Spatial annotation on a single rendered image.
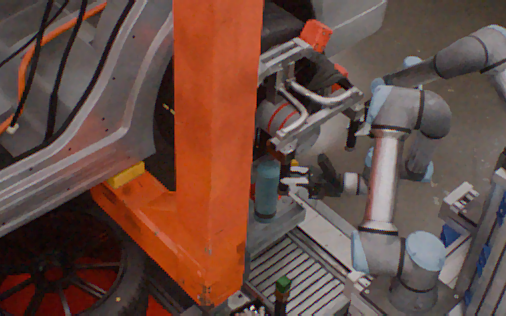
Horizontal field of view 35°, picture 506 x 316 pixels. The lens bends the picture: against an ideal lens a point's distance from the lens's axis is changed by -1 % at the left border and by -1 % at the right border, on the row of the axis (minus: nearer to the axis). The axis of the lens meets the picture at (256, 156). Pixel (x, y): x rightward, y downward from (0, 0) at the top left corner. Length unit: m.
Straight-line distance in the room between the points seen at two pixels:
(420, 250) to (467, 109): 2.25
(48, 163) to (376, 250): 1.07
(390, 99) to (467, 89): 2.33
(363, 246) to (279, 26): 0.88
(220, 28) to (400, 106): 0.63
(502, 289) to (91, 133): 1.36
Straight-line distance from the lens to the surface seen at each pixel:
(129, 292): 2.81
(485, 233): 2.42
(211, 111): 2.07
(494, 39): 2.70
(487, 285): 2.47
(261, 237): 3.43
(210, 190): 2.28
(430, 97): 2.33
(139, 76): 2.66
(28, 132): 2.97
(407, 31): 4.96
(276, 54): 2.77
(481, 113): 4.48
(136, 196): 2.85
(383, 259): 2.29
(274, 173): 2.86
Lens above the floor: 2.77
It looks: 44 degrees down
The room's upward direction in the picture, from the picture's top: 5 degrees clockwise
